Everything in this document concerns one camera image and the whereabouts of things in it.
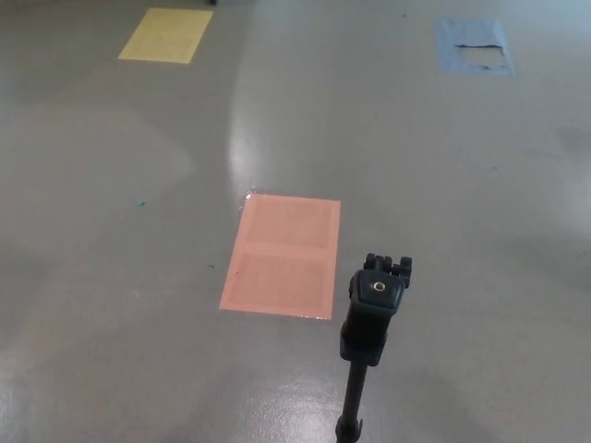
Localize black phone stand tripod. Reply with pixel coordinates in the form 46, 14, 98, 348
335, 252, 414, 443

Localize orange floor patch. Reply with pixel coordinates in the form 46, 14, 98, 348
217, 194, 342, 320

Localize yellow floor patch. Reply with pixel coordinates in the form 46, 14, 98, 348
117, 7, 214, 65

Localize torn blue floor patch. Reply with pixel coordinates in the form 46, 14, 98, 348
432, 18, 516, 78

